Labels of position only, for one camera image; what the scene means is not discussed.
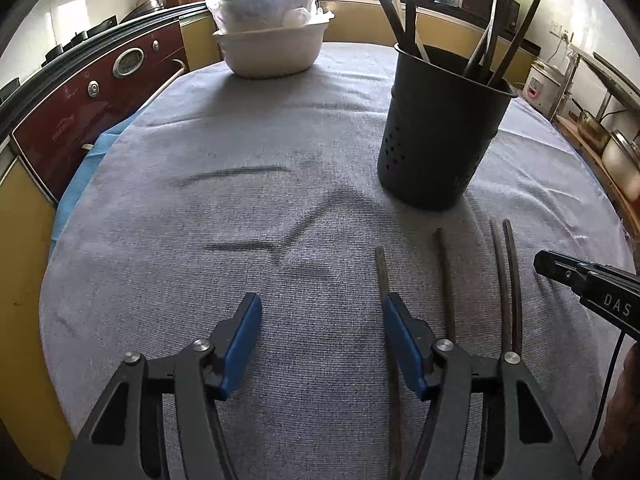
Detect person's right hand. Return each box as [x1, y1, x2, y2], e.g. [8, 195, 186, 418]
[592, 345, 640, 480]

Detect white rice cooker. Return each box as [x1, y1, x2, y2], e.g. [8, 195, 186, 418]
[525, 59, 569, 116]

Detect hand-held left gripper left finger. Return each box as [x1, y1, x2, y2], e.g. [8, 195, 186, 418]
[60, 292, 263, 480]

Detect microwave oven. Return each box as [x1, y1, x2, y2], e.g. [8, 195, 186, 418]
[433, 0, 521, 29]

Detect grey tablecloth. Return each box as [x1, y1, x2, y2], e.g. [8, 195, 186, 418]
[39, 41, 627, 480]

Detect gas stove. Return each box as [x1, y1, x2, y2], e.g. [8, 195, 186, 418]
[0, 14, 122, 107]

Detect white plastic bag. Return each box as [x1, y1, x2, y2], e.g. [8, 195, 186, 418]
[205, 0, 334, 32]

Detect blue cloth under tablecloth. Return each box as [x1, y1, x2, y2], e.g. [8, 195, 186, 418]
[50, 109, 152, 242]

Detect steel wok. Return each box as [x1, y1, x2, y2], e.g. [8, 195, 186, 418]
[122, 0, 166, 21]

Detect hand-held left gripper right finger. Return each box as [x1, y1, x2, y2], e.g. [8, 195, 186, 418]
[381, 292, 583, 480]

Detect yellow cabinet panel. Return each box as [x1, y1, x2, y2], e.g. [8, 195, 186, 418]
[0, 156, 77, 480]

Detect metal storage rack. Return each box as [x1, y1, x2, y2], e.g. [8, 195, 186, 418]
[552, 42, 640, 211]

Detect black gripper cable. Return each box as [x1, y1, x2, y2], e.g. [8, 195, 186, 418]
[577, 332, 627, 466]

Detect black perforated utensil holder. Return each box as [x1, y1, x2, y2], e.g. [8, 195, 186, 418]
[377, 42, 519, 213]

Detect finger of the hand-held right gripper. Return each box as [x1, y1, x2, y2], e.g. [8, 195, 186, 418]
[533, 250, 602, 304]

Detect steel pot with handle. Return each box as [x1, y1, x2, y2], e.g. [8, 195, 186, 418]
[570, 100, 611, 146]

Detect red built-in disinfection cabinet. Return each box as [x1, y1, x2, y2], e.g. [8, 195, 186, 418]
[10, 17, 189, 204]

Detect black kitchen countertop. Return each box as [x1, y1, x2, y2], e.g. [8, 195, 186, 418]
[315, 0, 544, 57]

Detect white ceramic bowl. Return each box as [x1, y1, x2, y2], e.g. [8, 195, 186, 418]
[212, 20, 331, 80]

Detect white plastic chopstick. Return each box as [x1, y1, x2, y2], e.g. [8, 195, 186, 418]
[390, 0, 432, 64]

